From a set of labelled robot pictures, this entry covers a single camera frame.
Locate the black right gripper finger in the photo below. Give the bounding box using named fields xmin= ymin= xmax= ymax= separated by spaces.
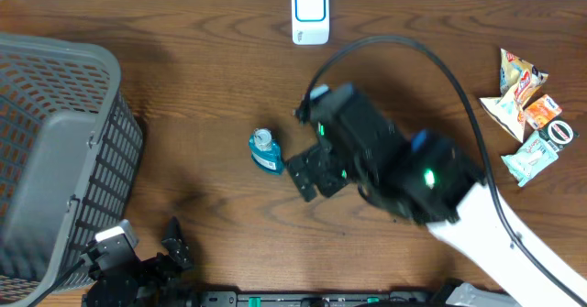
xmin=307 ymin=144 xmax=349 ymax=198
xmin=286 ymin=155 xmax=316 ymax=203

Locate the blue clear plastic bottle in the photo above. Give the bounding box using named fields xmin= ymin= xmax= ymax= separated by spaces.
xmin=249 ymin=128 xmax=284 ymax=175

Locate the green wet wipes pack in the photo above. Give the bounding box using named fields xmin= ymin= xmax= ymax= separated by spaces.
xmin=501 ymin=131 xmax=559 ymax=187

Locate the yellow snack bag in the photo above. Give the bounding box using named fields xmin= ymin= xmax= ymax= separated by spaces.
xmin=479 ymin=49 xmax=548 ymax=143

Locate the orange tissue pack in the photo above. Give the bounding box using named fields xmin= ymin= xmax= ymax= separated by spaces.
xmin=525 ymin=94 xmax=562 ymax=130

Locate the dark green round-logo packet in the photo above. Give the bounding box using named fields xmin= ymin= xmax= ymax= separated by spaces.
xmin=538 ymin=116 xmax=580 ymax=153

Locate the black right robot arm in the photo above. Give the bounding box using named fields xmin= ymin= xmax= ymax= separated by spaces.
xmin=286 ymin=131 xmax=586 ymax=306

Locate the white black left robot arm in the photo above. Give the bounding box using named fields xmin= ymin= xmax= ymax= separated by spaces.
xmin=82 ymin=217 xmax=199 ymax=307

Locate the white barcode scanner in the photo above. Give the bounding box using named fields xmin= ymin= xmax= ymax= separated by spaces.
xmin=291 ymin=0 xmax=330 ymax=46

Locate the grey plastic basket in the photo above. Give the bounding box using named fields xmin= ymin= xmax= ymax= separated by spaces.
xmin=1 ymin=34 xmax=144 ymax=306

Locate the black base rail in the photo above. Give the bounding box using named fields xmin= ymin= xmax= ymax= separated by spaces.
xmin=196 ymin=289 xmax=519 ymax=307

